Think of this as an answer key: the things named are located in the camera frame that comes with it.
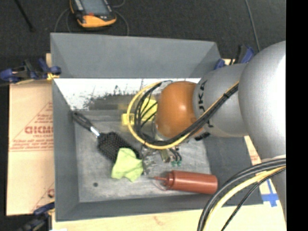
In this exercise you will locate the red-brown squeeze bottle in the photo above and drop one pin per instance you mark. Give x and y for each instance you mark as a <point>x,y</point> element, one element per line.
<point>192,182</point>

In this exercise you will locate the black hairbrush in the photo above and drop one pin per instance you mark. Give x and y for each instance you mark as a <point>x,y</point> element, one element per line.
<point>110,145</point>

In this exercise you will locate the light green cloth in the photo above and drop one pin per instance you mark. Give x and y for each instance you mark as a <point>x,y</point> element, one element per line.
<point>126,166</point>

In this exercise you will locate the grey metal bin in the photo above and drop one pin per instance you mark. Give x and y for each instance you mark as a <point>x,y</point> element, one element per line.
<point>101,56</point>

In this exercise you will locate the yellow cloth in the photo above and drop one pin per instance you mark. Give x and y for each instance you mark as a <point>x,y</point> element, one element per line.
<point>151,105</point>

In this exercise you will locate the black cylinder on white bracket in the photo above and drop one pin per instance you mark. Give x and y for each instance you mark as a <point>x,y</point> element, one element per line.
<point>202,136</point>

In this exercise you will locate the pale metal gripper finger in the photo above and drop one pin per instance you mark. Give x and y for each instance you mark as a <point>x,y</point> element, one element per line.
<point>147,154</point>
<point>151,167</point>

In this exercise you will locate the brown cardboard board red print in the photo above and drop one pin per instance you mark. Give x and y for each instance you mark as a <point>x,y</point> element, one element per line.
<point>29,153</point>

